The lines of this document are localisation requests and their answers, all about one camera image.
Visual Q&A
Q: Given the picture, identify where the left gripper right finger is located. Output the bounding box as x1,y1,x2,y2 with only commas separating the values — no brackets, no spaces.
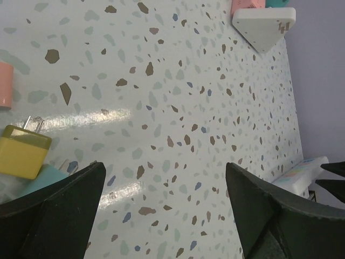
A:
226,163,344,258

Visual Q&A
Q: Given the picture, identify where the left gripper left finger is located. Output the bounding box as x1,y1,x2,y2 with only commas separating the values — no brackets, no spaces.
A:
1,162,106,258

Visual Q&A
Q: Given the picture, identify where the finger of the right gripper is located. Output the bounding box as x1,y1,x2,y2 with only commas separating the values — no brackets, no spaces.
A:
315,179,345,202
321,162,345,177

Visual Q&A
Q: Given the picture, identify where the white power strip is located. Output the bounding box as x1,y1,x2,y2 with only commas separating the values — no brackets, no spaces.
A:
272,156,329,201

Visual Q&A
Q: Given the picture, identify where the light blue plug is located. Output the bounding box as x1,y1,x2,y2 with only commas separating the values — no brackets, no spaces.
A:
17,160,69,198

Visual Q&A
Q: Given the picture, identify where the yellow plug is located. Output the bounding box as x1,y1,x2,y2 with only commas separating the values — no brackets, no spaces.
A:
1,117,52,180

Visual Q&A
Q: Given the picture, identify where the salmon pink plug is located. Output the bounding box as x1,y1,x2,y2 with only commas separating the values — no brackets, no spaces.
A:
0,62,13,110

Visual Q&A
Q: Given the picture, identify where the white triangular socket adapter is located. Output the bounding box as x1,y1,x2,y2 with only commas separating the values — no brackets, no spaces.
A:
232,7,296,53

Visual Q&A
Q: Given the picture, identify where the teal triangular socket adapter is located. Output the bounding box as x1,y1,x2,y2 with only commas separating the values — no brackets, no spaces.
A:
265,0,289,8

